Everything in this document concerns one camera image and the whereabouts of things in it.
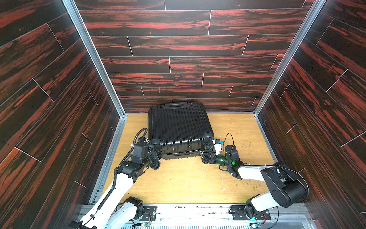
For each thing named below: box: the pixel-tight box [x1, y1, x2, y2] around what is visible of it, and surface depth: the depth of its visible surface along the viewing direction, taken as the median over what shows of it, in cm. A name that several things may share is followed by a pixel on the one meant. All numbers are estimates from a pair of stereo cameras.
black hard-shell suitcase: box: [147, 102, 215, 160], surface depth 84 cm
